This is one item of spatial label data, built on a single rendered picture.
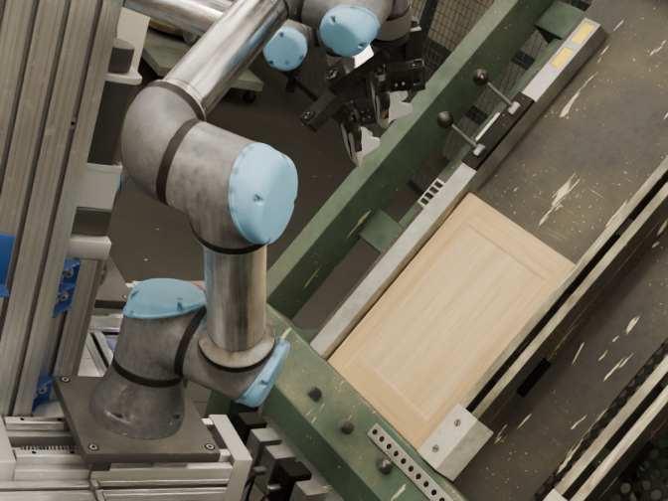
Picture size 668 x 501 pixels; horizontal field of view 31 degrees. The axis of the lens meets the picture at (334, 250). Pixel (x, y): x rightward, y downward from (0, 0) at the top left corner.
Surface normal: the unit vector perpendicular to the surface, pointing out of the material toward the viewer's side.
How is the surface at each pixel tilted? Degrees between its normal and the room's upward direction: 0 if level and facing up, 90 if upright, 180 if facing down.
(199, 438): 0
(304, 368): 60
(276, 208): 83
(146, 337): 90
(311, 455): 90
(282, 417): 90
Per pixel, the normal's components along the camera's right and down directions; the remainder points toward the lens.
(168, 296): 0.16, -0.93
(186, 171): -0.26, 0.08
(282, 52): 0.00, 0.37
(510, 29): 0.53, 0.46
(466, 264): -0.55, -0.46
